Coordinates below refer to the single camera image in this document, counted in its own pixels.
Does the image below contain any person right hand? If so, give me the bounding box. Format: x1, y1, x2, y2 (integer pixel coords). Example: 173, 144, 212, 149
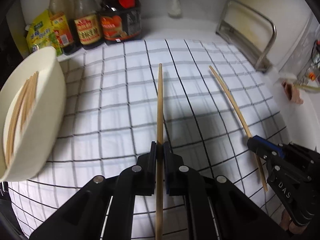
279, 210, 307, 235

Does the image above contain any white checkered cloth mat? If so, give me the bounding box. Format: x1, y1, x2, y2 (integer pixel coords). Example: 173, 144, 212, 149
8, 40, 286, 237

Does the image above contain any yellow cap soy sauce bottle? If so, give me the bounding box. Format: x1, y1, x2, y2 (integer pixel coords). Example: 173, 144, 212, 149
73, 0, 103, 50

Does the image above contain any yellow cap vinegar bottle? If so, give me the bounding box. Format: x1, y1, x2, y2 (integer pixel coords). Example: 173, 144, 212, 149
49, 0, 80, 55

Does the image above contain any large dark soy sauce jug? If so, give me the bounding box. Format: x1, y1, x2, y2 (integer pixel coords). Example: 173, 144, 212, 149
99, 0, 142, 44

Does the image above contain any white hanging brush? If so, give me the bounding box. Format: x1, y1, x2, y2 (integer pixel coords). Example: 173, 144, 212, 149
168, 0, 182, 18

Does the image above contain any yellow seasoning pouch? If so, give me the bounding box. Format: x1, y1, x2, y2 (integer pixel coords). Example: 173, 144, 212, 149
26, 9, 62, 56

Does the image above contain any white round bowl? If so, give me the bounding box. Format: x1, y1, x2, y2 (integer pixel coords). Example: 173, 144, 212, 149
1, 47, 66, 181

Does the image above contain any metal rack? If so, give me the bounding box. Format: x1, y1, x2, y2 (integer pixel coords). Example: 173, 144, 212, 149
216, 0, 277, 73

